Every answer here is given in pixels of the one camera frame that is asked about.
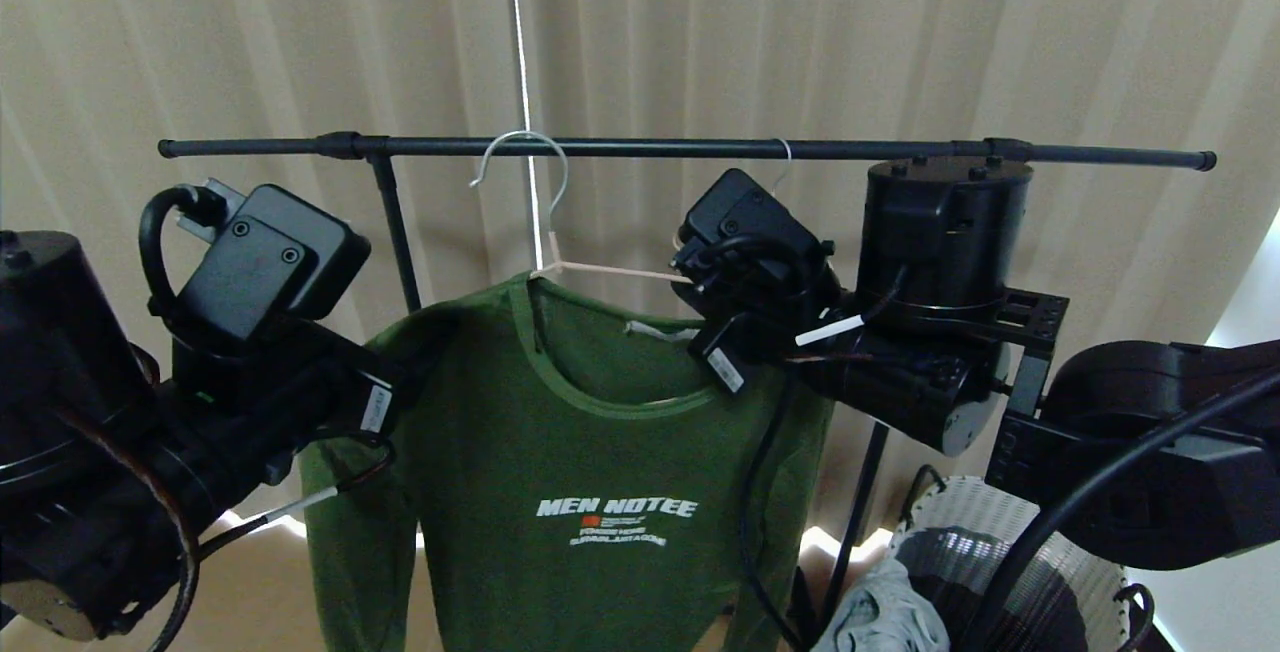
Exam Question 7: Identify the pale grey shorts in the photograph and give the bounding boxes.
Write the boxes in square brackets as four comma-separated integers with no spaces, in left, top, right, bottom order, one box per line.
[812,560,951,652]

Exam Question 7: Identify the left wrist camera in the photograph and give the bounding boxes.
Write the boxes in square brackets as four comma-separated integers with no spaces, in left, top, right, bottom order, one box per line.
[175,180,373,345]

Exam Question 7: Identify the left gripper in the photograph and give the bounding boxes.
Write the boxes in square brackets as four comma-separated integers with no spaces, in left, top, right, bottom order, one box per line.
[173,330,403,505]

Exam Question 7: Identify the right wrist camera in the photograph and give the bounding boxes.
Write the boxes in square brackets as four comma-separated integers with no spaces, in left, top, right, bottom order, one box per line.
[673,168,839,328]

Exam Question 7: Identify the white laundry basket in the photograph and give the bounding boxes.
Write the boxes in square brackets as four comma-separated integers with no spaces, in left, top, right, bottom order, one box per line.
[890,467,1156,652]

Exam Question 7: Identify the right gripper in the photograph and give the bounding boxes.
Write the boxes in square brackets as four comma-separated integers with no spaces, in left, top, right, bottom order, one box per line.
[688,315,1008,460]

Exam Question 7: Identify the black clothes rack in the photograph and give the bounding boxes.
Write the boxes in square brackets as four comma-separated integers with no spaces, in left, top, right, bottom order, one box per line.
[158,132,1218,652]

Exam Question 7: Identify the green shirt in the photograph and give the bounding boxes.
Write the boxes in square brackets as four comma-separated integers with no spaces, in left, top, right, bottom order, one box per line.
[300,272,836,652]

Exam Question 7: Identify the beige curtain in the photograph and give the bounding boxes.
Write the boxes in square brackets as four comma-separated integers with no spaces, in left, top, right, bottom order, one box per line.
[0,0,1280,553]

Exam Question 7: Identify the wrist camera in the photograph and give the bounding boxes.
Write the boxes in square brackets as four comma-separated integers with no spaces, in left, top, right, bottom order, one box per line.
[175,180,373,345]
[673,168,839,328]

